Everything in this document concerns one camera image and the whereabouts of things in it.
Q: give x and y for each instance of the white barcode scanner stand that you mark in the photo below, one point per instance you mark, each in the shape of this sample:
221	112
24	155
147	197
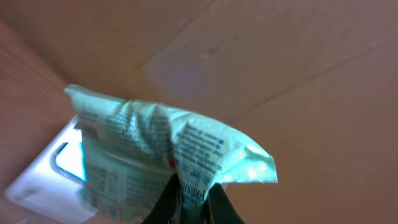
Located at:
50	185

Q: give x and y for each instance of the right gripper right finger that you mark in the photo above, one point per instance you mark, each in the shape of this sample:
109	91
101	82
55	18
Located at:
218	208

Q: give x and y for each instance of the teal wet wipes pack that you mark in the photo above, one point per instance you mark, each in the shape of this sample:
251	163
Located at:
132	148

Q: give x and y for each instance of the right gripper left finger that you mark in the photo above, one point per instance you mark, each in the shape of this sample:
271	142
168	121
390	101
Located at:
168	208

